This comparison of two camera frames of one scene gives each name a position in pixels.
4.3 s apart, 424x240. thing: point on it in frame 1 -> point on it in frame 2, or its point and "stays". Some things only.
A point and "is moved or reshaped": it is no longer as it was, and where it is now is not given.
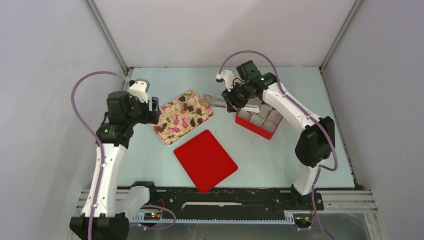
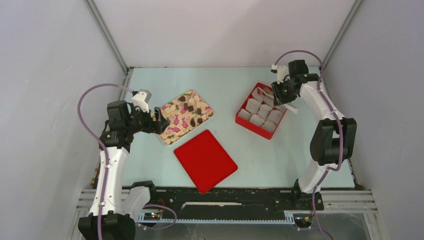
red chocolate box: [263, 123] stays
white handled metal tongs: [251, 108] is moved or reshaped
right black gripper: [233, 104] -> [279, 98]
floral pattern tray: [180, 117] stays
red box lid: [205, 160] stays
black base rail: [231, 203] stays
